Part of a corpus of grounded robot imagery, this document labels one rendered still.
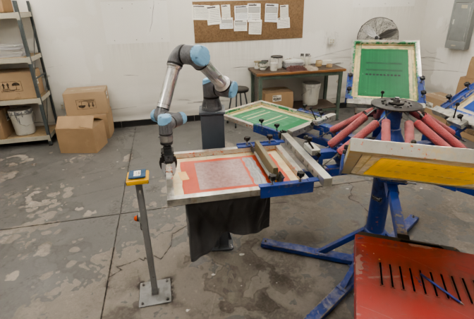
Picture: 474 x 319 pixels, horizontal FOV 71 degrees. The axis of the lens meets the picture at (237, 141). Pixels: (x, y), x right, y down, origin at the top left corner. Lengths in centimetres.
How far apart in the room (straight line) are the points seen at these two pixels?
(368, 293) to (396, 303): 8
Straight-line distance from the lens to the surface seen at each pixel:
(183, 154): 222
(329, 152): 216
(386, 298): 117
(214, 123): 240
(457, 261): 139
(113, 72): 570
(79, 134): 505
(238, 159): 218
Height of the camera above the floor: 192
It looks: 23 degrees down
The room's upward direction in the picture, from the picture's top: 1 degrees counter-clockwise
